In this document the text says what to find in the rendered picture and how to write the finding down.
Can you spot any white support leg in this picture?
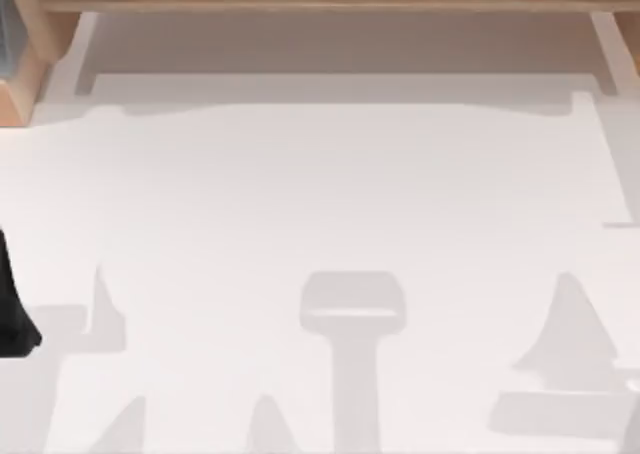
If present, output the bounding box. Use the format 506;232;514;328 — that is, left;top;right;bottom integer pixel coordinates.
588;11;622;97
73;11;100;97

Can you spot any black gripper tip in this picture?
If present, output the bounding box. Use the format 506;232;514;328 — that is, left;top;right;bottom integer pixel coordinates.
0;228;44;360

